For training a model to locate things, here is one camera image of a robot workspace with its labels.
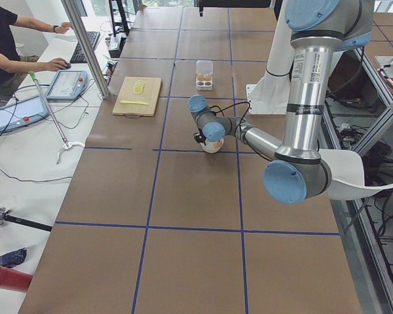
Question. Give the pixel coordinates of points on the clear plastic egg box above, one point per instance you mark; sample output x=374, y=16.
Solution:
x=204, y=67

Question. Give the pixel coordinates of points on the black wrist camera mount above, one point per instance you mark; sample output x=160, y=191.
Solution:
x=199, y=138

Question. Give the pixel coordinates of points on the black tripod rod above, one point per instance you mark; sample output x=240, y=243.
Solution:
x=6, y=217

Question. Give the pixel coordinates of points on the teach pendant near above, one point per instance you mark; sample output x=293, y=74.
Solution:
x=22, y=114

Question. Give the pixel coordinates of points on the person in black shirt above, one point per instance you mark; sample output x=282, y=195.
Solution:
x=13, y=67

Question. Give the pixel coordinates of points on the yellow plastic knife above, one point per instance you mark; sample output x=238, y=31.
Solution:
x=127, y=102

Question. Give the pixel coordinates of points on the blue patterned cloth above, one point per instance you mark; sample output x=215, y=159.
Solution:
x=14, y=258

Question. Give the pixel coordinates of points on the wooden cutting board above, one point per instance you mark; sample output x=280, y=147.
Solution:
x=150, y=95

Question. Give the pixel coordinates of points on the lemon slices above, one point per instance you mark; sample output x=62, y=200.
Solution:
x=138, y=87

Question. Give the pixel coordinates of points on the aluminium frame post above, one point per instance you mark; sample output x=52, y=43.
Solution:
x=80, y=32

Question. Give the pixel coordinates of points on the white curved sheet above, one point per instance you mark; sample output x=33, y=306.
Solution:
x=348, y=177

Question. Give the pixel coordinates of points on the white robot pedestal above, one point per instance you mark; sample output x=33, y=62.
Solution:
x=270, y=95

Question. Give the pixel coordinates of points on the teach pendant far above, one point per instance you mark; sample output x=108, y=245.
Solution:
x=67, y=85

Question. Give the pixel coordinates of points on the grabber stick green handle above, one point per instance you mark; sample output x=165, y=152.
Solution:
x=67, y=145

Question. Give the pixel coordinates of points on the red cylinder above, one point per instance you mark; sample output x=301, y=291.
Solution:
x=14, y=280

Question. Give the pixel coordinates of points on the white bowl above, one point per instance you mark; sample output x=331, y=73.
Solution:
x=212, y=147

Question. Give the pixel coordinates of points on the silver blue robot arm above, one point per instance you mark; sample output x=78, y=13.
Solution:
x=315, y=30

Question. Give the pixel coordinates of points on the teach pendant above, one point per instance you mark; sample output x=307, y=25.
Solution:
x=67, y=85
x=22, y=114

